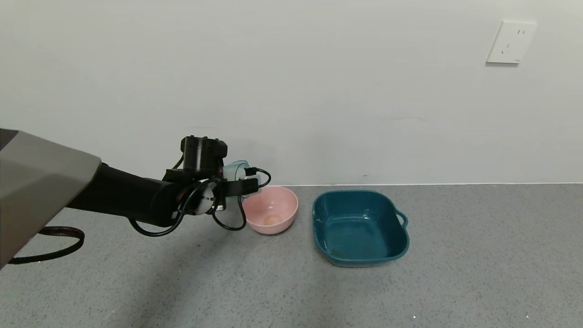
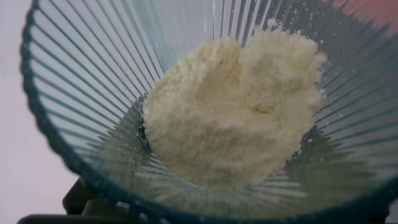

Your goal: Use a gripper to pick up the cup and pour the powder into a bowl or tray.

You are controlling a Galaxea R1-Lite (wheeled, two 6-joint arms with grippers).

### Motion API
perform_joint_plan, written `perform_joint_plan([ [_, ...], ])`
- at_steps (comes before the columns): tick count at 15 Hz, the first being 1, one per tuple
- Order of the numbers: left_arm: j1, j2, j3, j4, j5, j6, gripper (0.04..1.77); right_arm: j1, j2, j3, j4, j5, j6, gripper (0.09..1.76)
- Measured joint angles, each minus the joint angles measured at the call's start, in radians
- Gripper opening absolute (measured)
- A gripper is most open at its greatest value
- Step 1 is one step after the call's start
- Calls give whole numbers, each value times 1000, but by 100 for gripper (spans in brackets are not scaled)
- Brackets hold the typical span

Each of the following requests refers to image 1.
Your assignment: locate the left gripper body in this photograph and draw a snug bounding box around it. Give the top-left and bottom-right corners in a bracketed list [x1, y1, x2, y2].
[212, 178, 259, 210]

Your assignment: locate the clear ribbed plastic cup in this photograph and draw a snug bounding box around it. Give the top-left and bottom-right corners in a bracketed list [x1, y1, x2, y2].
[223, 160, 263, 197]

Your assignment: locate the pink bowl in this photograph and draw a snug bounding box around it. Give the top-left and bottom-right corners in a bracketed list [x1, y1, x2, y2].
[242, 186, 299, 235]

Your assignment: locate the black camera cable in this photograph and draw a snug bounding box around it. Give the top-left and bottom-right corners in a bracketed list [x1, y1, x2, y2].
[129, 155, 273, 237]

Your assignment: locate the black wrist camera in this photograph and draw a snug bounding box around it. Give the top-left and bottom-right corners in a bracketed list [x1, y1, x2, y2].
[180, 136, 228, 172]

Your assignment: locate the teal square tray with handle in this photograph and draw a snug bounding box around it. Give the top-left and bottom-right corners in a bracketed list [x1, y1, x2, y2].
[312, 190, 409, 267]

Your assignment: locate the dark looped arm cable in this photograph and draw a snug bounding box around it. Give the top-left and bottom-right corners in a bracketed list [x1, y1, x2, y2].
[8, 226, 86, 265]

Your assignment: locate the white wall socket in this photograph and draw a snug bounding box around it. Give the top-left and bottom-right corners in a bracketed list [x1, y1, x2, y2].
[486, 21, 537, 65]

